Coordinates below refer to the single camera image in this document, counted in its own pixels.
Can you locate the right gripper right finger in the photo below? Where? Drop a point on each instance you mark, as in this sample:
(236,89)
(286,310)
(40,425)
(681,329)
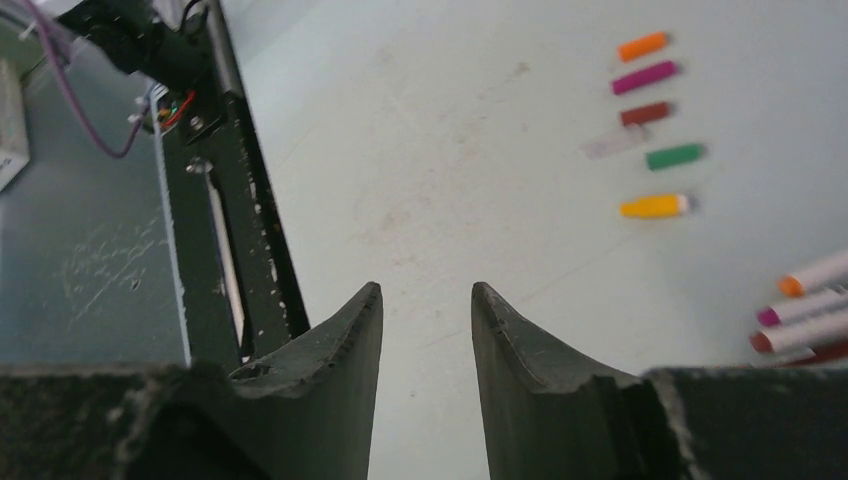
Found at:
(552,412)

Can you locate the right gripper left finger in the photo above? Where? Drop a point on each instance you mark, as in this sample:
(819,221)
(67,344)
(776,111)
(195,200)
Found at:
(304,411)

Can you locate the yellow pen cap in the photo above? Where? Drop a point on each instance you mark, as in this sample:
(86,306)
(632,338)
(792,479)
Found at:
(656,206)

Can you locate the magenta cap marker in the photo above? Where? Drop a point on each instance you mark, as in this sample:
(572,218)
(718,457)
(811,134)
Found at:
(793,310)

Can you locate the brown cap marker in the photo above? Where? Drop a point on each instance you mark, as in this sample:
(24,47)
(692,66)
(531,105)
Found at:
(819,330)

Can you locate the orange cap marker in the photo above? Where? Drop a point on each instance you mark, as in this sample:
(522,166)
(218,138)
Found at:
(818,274)

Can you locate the green pen cap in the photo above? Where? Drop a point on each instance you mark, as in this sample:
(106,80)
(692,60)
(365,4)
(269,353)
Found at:
(673,156)

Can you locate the clear pen cap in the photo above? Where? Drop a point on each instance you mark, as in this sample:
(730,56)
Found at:
(615,142)

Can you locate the brown pen cap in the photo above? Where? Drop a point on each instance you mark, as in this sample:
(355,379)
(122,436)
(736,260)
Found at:
(646,113)

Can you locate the magenta pen cap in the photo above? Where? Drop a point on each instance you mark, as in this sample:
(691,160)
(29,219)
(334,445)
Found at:
(644,77)

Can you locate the orange pen cap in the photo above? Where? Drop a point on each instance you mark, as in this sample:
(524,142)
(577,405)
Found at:
(642,46)

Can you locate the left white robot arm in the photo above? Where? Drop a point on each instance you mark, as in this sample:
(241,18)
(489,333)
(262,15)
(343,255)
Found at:
(136,39)

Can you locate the white perforated box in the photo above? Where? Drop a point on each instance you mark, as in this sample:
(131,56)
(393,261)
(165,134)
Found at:
(15,154)

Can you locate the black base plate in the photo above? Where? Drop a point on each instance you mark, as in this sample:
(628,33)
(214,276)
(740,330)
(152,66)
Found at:
(239,293)

